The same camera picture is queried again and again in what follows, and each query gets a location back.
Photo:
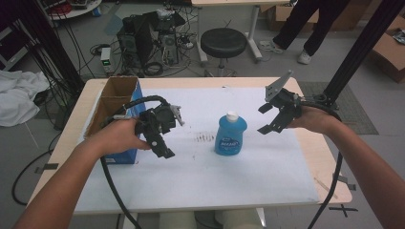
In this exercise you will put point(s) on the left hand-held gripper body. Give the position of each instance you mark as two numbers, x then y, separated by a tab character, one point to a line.
162	119

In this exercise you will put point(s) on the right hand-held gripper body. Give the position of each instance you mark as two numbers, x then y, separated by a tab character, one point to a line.
286	105

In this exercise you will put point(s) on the blue bottle with white cap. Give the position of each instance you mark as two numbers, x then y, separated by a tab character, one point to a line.
229	140

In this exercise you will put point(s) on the blue cardboard box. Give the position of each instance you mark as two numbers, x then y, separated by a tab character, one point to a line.
119	89

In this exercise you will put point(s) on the person's right hand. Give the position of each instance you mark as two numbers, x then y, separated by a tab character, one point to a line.
315	119

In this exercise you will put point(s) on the person's left hand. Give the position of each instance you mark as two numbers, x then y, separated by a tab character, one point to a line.
117	136

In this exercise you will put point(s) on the white table mat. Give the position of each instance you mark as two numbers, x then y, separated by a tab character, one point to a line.
207	181

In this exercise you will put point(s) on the grey floor mat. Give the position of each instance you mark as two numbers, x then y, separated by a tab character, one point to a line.
353	108

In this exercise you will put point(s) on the open computer case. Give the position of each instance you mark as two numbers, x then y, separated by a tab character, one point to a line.
168	47

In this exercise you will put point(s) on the white-legged wooden table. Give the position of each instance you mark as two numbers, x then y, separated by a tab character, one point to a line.
254	35

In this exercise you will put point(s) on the black round stool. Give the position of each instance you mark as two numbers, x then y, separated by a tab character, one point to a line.
223	41

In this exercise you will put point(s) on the white power supply unit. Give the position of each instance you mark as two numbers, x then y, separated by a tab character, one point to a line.
106	60

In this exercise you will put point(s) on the black computer tower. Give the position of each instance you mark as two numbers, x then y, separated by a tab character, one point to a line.
133	41

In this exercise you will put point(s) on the grey tape strip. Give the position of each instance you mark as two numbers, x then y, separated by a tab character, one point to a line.
345	182
47	167

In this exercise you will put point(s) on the brown cardboard box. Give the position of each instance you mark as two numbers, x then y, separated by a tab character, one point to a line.
388	57
283	16

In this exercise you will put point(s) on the black metal stand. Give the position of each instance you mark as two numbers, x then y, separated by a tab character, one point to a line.
57	47
359	51

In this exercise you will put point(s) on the black tape cross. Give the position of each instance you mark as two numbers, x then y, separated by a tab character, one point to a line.
343	210

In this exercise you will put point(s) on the round white table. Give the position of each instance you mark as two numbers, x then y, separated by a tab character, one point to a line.
79	11

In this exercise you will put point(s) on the white cloth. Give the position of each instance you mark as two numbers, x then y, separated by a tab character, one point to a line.
19	95

